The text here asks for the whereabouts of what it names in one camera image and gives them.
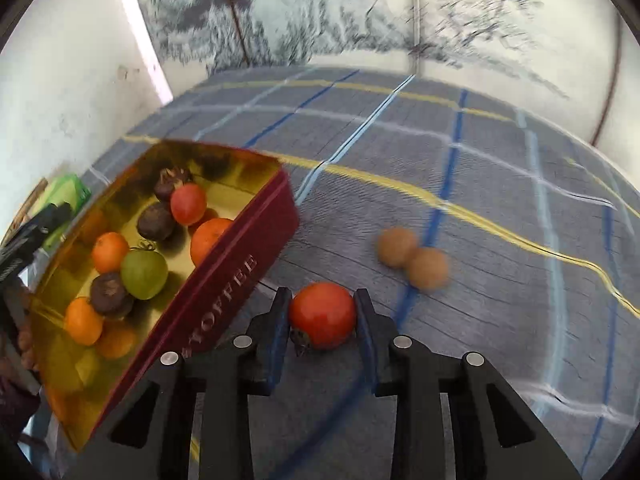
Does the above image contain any red tomato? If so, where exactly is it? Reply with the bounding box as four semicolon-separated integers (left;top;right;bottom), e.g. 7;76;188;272
170;183;207;226
288;282;357;356

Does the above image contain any orange mandarin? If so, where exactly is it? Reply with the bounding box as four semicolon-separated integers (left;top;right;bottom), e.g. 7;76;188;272
91;232;129;274
190;218;233;266
64;297;104;347

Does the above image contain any dark brown passion fruit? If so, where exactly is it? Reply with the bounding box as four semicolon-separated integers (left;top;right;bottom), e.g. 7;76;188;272
89;272;134;318

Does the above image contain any green tomato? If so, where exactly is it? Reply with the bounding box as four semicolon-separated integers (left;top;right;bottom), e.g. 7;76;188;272
120;242;169;300

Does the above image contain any dark mangosteen with calyx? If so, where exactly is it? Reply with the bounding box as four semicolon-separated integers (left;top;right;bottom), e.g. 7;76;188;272
153;167;193;202

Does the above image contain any person left hand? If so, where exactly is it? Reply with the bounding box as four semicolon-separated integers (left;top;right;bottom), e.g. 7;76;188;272
1;278;41;394

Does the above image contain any green tissue pack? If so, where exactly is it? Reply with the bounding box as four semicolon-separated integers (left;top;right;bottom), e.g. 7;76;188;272
30;174;91;252

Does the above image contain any red gold toffee tin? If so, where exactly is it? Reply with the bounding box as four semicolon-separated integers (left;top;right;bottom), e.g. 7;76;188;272
30;140;298;451

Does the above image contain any grey plaid tablecloth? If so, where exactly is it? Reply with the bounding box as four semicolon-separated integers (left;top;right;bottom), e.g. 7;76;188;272
86;67;639;479

